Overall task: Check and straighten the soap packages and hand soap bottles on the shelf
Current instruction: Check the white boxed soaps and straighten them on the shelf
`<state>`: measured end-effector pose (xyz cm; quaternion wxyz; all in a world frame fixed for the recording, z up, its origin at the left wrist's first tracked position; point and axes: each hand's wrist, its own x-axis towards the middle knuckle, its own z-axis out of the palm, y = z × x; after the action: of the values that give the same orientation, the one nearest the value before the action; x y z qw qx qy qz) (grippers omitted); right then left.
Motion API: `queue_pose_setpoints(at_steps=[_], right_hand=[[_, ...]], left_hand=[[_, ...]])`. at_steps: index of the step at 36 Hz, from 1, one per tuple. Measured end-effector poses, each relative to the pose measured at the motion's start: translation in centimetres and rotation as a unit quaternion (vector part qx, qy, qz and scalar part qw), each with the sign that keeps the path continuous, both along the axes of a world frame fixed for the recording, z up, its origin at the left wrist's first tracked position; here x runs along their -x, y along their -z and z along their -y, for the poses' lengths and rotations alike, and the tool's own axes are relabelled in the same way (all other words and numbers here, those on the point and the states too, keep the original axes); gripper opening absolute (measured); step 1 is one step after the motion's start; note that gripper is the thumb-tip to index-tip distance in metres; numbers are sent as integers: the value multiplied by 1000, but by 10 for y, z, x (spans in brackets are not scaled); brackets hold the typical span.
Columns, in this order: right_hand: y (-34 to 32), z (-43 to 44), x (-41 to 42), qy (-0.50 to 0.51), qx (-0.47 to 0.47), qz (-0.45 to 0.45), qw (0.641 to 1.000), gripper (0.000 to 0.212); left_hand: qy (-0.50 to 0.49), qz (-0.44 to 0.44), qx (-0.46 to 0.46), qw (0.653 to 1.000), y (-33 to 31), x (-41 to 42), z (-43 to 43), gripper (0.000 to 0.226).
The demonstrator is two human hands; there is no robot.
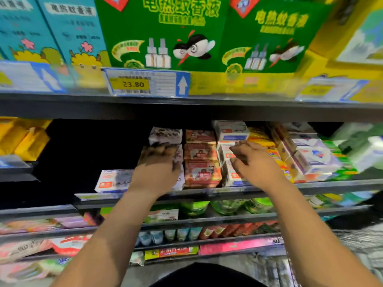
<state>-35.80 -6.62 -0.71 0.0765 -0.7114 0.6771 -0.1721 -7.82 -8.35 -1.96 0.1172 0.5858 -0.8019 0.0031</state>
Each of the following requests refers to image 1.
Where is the person's right hand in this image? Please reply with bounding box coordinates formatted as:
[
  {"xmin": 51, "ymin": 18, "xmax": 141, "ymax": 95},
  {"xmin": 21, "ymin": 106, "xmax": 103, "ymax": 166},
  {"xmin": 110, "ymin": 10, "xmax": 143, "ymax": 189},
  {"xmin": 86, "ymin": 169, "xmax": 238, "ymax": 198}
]
[{"xmin": 230, "ymin": 140, "xmax": 288, "ymax": 192}]

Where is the person's left hand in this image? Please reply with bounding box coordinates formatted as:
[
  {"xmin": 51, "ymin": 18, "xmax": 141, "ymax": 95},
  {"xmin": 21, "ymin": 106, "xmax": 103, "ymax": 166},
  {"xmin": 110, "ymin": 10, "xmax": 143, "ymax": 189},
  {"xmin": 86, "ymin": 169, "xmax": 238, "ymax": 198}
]
[{"xmin": 128, "ymin": 143, "xmax": 182, "ymax": 198}]

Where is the stack of yellow soap boxes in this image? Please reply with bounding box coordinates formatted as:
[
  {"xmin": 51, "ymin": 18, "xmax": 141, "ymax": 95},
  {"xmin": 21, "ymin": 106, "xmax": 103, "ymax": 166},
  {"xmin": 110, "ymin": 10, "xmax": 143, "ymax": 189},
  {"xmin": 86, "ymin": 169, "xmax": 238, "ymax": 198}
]
[{"xmin": 248, "ymin": 128, "xmax": 294, "ymax": 183}]

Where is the stack of floral soap boxes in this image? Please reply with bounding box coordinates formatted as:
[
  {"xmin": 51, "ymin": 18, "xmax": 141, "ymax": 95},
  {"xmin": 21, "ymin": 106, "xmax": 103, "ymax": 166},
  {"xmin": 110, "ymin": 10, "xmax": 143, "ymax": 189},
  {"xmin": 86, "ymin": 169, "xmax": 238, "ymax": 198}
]
[{"xmin": 148, "ymin": 126, "xmax": 186, "ymax": 192}]

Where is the white blue print soap box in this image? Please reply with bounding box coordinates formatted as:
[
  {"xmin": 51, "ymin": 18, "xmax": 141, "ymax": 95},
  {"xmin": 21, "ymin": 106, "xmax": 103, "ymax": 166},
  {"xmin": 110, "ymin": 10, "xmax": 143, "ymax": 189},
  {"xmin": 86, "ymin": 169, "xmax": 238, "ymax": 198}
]
[{"xmin": 95, "ymin": 169, "xmax": 135, "ymax": 194}]

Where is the stack of pink soap boxes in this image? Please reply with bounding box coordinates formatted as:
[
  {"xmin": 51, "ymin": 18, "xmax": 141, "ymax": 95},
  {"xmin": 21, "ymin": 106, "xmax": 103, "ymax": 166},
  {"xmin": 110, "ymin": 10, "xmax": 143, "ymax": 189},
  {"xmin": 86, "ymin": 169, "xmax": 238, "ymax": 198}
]
[{"xmin": 184, "ymin": 130, "xmax": 223, "ymax": 189}]

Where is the stack of white orange soap boxes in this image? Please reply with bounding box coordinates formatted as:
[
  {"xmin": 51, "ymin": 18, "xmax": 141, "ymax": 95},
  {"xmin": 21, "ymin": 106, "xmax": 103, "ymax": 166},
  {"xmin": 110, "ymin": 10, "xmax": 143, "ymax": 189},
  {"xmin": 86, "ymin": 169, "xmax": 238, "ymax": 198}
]
[{"xmin": 213, "ymin": 120, "xmax": 252, "ymax": 188}]

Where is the stack of white purple soap boxes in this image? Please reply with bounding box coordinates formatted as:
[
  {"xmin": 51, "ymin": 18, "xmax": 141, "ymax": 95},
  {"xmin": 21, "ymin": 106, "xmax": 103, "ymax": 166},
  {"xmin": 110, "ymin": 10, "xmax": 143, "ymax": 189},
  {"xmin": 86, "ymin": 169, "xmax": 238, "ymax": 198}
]
[{"xmin": 272, "ymin": 122, "xmax": 343, "ymax": 182}]

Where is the stack of green soap boxes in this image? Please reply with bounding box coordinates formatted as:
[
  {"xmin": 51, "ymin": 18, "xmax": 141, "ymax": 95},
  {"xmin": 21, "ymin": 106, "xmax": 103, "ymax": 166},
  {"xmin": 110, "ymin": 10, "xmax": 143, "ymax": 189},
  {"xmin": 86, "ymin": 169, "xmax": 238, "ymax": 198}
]
[{"xmin": 323, "ymin": 140, "xmax": 360, "ymax": 180}]

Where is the white hand sanitizer bottle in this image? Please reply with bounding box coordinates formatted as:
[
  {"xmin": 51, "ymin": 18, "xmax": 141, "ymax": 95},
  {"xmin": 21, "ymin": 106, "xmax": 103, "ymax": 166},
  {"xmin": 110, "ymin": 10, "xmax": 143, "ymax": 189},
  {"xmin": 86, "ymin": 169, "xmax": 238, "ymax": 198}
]
[
  {"xmin": 332, "ymin": 122, "xmax": 372, "ymax": 144},
  {"xmin": 350, "ymin": 136, "xmax": 383, "ymax": 172}
]

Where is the stack of yellow soap cartons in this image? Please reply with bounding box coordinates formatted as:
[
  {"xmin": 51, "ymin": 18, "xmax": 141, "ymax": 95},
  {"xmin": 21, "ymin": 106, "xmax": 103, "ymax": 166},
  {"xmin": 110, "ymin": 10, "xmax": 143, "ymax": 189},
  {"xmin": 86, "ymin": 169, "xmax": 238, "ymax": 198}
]
[{"xmin": 0, "ymin": 118, "xmax": 51, "ymax": 162}]

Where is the person's right forearm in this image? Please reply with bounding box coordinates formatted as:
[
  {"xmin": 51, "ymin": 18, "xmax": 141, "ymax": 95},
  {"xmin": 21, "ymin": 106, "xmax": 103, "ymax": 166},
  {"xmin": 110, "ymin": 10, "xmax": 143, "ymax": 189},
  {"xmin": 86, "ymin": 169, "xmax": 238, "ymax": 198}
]
[{"xmin": 263, "ymin": 176, "xmax": 383, "ymax": 287}]

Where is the person's left forearm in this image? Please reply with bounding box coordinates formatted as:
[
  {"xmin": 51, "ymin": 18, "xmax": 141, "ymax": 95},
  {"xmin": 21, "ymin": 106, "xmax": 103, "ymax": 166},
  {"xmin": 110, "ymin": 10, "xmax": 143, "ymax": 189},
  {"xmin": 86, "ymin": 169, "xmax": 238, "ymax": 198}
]
[{"xmin": 51, "ymin": 185, "xmax": 165, "ymax": 287}]

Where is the row of blue white tubes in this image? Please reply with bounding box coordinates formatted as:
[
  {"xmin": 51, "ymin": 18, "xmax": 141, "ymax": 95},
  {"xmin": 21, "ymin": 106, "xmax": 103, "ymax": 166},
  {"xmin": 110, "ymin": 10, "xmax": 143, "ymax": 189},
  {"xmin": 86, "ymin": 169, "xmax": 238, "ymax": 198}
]
[{"xmin": 136, "ymin": 227, "xmax": 204, "ymax": 247}]

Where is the row of red tubes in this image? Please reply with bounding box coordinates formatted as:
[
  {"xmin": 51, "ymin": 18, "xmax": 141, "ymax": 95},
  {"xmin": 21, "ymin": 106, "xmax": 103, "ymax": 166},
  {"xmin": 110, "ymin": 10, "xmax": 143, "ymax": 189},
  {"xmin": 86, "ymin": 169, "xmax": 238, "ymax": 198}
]
[{"xmin": 200, "ymin": 221, "xmax": 264, "ymax": 240}]

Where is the pink flat pack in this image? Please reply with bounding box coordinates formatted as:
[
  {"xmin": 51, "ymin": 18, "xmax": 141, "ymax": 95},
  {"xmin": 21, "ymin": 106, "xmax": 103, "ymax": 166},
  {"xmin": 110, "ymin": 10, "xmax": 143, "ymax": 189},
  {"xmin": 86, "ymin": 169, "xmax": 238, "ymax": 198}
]
[{"xmin": 199, "ymin": 236, "xmax": 283, "ymax": 256}]

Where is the yellow red flat pack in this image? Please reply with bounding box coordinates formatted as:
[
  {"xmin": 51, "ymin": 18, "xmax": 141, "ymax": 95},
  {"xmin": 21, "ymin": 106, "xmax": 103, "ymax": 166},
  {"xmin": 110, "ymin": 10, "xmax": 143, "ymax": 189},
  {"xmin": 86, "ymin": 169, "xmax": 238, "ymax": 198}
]
[{"xmin": 144, "ymin": 246, "xmax": 199, "ymax": 261}]

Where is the white floral packet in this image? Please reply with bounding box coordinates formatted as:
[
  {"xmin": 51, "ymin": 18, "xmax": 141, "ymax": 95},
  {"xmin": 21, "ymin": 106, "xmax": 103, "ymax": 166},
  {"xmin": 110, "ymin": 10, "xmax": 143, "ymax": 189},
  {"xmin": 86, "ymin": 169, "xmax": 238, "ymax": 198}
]
[{"xmin": 128, "ymin": 251, "xmax": 146, "ymax": 267}]

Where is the white blue price tag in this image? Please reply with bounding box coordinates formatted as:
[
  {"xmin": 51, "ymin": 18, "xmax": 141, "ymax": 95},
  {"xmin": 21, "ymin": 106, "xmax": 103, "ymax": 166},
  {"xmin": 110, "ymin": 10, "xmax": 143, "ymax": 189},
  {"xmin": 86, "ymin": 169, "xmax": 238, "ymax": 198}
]
[
  {"xmin": 297, "ymin": 76, "xmax": 367, "ymax": 103},
  {"xmin": 102, "ymin": 67, "xmax": 191, "ymax": 98},
  {"xmin": 0, "ymin": 61, "xmax": 67, "ymax": 93}
]

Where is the red white packet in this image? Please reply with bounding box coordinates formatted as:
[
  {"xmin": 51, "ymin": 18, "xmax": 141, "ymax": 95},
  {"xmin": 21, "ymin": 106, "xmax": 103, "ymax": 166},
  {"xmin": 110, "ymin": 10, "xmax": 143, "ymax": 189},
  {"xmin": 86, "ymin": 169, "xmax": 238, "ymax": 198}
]
[{"xmin": 51, "ymin": 234, "xmax": 93, "ymax": 256}]

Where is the flat yellow box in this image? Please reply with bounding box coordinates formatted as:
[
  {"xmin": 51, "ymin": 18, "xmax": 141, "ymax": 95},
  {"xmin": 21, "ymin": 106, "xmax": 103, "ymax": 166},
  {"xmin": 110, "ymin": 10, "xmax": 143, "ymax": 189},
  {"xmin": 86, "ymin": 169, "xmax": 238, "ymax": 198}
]
[{"xmin": 296, "ymin": 51, "xmax": 383, "ymax": 104}]

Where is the row of pink orange packets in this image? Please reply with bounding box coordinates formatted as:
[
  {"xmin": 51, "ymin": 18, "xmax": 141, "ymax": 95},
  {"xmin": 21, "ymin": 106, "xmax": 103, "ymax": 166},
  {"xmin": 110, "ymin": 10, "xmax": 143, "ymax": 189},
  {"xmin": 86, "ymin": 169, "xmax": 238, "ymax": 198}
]
[{"xmin": 0, "ymin": 213, "xmax": 97, "ymax": 236}]

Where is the green box mosquito print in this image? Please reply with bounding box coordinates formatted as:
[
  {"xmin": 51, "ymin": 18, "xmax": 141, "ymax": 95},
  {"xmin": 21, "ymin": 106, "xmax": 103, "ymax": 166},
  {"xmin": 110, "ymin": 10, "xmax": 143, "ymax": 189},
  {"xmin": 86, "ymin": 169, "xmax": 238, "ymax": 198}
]
[
  {"xmin": 218, "ymin": 0, "xmax": 333, "ymax": 93},
  {"xmin": 94, "ymin": 0, "xmax": 231, "ymax": 96}
]

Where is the white blue price strip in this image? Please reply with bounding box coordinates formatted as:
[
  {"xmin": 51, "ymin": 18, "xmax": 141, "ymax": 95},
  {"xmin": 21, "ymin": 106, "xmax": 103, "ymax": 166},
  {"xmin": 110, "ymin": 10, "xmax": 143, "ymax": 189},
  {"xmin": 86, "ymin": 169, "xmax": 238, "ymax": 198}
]
[{"xmin": 0, "ymin": 154, "xmax": 31, "ymax": 169}]

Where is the pile of colourful packets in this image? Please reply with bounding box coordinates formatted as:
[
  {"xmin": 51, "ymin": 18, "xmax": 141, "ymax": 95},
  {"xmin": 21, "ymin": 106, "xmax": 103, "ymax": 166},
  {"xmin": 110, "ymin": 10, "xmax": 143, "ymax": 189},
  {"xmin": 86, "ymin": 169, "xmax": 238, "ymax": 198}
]
[{"xmin": 0, "ymin": 239, "xmax": 73, "ymax": 283}]

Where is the teal box yellow cartoon print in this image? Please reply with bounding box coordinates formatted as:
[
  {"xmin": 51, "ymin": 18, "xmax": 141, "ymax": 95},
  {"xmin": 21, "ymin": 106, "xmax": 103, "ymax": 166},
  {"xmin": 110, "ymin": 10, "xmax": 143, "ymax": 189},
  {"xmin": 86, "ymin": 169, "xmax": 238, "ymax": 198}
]
[{"xmin": 36, "ymin": 0, "xmax": 113, "ymax": 90}]

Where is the large yellow box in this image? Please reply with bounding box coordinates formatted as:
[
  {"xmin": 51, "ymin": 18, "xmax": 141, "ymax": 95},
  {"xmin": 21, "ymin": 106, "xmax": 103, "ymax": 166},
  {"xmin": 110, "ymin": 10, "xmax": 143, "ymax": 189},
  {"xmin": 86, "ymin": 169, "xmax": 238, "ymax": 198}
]
[{"xmin": 308, "ymin": 0, "xmax": 383, "ymax": 66}]

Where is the teal box pink flower print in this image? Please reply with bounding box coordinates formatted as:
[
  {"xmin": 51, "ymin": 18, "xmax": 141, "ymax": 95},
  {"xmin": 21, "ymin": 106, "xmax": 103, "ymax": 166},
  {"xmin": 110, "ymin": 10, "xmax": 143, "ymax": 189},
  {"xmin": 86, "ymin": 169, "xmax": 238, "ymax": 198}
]
[{"xmin": 0, "ymin": 0, "xmax": 65, "ymax": 65}]

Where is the wire basket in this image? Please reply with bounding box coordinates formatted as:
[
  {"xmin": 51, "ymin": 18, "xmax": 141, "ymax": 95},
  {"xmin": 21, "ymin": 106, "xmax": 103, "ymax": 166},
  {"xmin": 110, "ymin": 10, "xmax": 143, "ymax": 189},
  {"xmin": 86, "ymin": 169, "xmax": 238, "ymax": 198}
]
[{"xmin": 254, "ymin": 221, "xmax": 383, "ymax": 287}]

